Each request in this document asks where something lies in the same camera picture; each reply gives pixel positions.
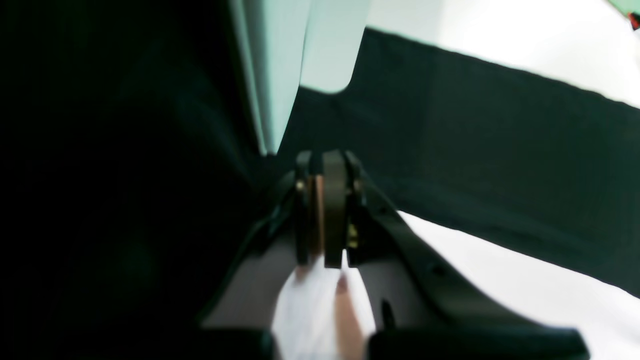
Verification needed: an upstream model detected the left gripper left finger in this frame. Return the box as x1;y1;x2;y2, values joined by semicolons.
199;150;317;330

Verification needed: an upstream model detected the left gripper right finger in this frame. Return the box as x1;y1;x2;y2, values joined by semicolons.
322;150;591;360

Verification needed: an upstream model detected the pink T-shirt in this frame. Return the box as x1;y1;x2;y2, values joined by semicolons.
271;212;640;360

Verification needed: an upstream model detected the black table cloth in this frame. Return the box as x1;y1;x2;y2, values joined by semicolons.
1;0;639;360

